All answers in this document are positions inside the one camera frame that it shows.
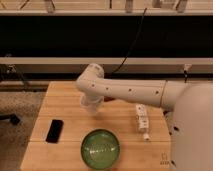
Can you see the black smartphone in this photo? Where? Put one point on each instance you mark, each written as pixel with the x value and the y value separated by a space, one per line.
pixel 54 131

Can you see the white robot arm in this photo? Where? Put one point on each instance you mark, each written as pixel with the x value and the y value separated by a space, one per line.
pixel 189 104

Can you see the translucent white cup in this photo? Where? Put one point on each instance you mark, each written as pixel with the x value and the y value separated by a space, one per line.
pixel 90 107

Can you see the black chair base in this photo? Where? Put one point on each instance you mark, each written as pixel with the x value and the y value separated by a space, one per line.
pixel 11 117

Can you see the white tube with cap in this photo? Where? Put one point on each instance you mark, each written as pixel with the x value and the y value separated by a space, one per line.
pixel 143 121

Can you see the red brown sausage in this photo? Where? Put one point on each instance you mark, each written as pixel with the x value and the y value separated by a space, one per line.
pixel 107 99

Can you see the green ceramic bowl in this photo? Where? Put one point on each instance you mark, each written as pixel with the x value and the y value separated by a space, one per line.
pixel 100 149

